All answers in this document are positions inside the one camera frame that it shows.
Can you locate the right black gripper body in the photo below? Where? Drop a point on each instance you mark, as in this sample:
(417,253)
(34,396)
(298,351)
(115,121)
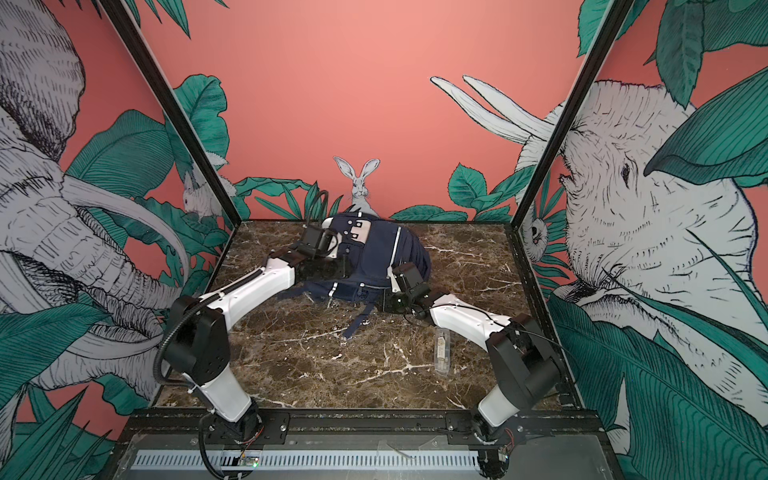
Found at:
(401,304)

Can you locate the navy blue student backpack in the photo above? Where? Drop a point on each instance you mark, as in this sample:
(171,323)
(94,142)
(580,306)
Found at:
(372,246)

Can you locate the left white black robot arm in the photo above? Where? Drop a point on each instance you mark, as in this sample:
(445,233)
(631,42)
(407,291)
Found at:
(195,350)

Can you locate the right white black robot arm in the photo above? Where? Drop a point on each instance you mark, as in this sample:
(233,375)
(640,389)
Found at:
(526,364)

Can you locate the clear plastic small case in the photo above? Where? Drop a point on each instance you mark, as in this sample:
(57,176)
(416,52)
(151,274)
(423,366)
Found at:
(442,354)

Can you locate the left black frame post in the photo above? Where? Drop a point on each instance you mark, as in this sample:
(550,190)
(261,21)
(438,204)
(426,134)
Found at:
(122,20)

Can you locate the black frame post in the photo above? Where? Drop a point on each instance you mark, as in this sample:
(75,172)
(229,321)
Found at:
(610,26)
(122,20)

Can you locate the black front mounting rail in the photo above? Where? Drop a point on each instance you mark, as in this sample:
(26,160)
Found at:
(279,424)

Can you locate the white perforated cable duct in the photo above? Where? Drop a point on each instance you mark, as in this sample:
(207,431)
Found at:
(284,460)

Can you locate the right black frame post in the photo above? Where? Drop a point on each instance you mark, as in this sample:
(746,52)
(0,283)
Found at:
(610,26)

